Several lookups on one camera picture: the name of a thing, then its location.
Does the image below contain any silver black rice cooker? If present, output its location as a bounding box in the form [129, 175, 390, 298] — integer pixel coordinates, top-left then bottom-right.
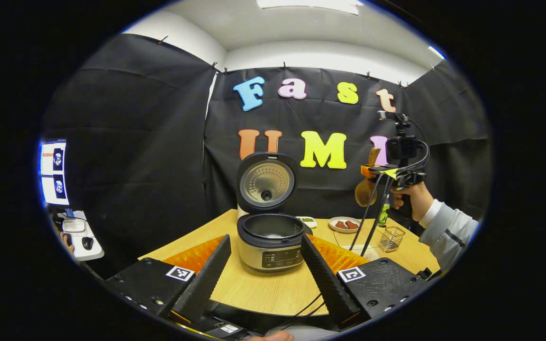
[236, 152, 307, 273]

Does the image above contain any white round plate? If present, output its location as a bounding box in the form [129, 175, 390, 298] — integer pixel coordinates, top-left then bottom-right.
[328, 216, 362, 233]

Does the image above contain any white desk device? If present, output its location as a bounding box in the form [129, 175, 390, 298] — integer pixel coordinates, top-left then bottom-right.
[62, 219, 87, 236]

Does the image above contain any computer monitor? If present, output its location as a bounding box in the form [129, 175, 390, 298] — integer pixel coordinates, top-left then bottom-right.
[40, 138, 68, 206]

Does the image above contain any white side desk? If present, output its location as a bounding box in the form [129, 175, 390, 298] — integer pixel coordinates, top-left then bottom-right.
[60, 211, 105, 262]

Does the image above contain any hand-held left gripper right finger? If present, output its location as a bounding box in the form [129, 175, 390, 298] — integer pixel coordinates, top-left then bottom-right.
[300, 233, 432, 330]

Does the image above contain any large ceiling light panel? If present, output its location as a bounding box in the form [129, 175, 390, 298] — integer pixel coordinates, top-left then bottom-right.
[255, 0, 364, 15]

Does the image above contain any black backdrop cloth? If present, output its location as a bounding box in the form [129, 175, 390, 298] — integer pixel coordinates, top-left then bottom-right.
[41, 33, 494, 280]

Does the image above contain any wooden spoon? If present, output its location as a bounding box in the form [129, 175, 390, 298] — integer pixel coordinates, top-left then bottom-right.
[355, 147, 382, 207]

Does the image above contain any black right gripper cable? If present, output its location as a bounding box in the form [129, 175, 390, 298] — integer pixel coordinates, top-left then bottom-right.
[273, 118, 431, 331]

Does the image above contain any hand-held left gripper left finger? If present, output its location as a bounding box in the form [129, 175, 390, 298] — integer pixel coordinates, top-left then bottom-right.
[105, 234, 232, 327]

